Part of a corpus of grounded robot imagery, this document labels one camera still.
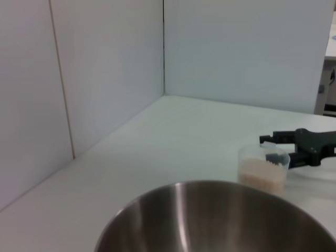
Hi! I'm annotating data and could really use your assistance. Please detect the clear plastic measuring cup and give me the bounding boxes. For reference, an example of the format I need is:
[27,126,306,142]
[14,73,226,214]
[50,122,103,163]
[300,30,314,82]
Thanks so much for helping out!
[237,143,291,196]

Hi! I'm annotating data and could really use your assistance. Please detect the stainless steel mixing bowl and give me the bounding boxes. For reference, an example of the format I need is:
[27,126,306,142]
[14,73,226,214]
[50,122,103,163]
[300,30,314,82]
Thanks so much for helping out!
[93,180,336,252]

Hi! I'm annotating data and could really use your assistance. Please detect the white rice grains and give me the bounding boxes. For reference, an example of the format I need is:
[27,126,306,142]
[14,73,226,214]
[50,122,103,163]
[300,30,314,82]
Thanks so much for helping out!
[239,159,287,195]

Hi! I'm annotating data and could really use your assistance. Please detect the white desk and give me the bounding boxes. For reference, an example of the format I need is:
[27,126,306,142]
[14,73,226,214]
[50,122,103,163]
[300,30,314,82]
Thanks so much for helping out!
[313,48,336,117]

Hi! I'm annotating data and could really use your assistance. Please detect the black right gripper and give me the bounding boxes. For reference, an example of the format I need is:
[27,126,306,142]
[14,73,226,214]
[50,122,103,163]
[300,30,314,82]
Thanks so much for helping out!
[259,128,336,171]

